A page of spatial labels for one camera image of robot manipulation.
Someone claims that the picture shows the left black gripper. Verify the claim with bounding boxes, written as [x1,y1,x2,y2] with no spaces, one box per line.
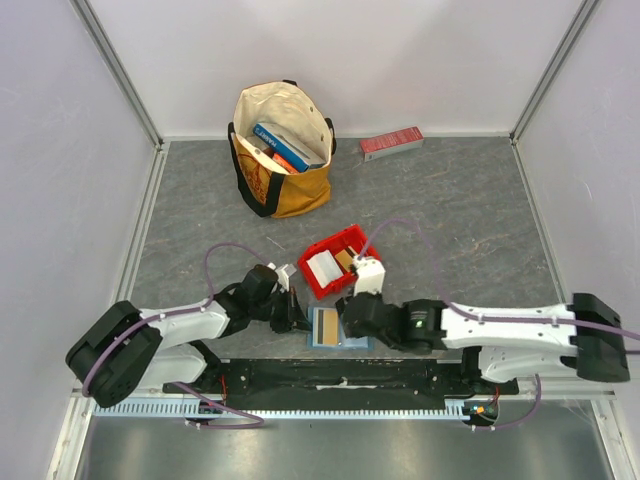
[251,286,314,334]

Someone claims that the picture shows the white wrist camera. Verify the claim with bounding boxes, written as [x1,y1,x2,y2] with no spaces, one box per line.
[352,256,386,296]
[267,262,297,292]

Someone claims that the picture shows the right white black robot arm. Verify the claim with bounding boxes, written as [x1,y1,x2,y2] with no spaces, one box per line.
[336,293,630,394]

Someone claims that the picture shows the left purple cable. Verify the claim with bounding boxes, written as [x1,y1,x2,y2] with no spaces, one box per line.
[82,243,276,431]

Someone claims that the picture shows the yellow canvas tote bag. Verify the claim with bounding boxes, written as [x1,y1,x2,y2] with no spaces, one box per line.
[228,80,336,218]

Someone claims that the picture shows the red rectangular carton box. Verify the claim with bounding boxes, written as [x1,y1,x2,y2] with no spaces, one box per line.
[360,126,424,162]

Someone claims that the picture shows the brown striped card in bin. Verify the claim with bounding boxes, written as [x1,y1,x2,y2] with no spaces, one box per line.
[334,246,358,273]

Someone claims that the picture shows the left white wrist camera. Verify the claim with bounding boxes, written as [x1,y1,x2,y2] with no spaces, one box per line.
[267,262,297,292]

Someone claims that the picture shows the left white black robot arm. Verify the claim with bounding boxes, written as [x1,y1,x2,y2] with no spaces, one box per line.
[65,264,311,408]

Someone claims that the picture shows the red plastic bin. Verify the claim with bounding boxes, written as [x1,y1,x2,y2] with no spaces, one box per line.
[298,224,381,300]

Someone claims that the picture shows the blue book in bag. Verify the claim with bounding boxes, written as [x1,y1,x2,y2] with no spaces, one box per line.
[253,123,311,173]

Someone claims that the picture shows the grey slotted cable duct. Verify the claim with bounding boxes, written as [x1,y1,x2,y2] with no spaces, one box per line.
[92,397,487,421]

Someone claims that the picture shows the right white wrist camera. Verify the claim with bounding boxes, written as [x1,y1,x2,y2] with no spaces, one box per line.
[352,256,386,296]

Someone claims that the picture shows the white cards stack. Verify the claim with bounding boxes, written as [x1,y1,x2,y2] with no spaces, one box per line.
[306,250,343,288]

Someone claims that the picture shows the orange book in bag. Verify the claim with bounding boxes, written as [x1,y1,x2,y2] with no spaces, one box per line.
[272,153,298,174]

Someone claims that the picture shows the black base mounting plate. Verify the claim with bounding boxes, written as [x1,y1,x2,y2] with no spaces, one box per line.
[189,359,519,399]

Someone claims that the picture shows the gold brown credit card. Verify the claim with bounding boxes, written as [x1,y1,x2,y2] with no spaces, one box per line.
[313,308,341,347]

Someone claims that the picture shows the blue leather card holder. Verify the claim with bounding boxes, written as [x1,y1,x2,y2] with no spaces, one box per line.
[307,306,372,350]

